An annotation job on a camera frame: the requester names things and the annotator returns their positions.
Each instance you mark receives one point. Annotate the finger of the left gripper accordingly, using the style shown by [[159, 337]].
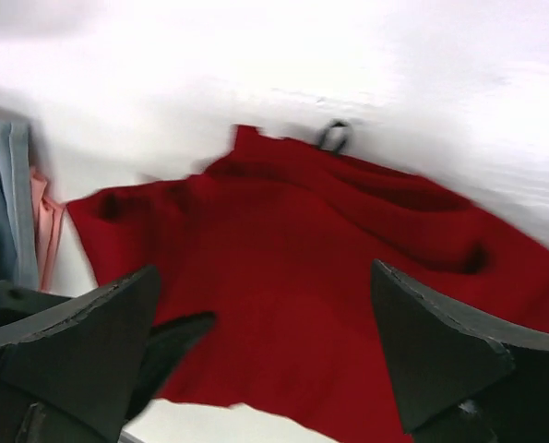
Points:
[[166, 347], [18, 302]]

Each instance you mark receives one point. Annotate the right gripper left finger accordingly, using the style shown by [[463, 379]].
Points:
[[67, 373]]

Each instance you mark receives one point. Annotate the light blue denim skirt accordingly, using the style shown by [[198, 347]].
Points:
[[18, 262]]

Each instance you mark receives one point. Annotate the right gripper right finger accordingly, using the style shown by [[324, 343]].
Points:
[[459, 374]]

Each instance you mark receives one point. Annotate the red skirt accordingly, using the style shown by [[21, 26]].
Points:
[[277, 239]]

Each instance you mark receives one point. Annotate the pink pleated skirt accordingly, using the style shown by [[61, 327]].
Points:
[[48, 223]]

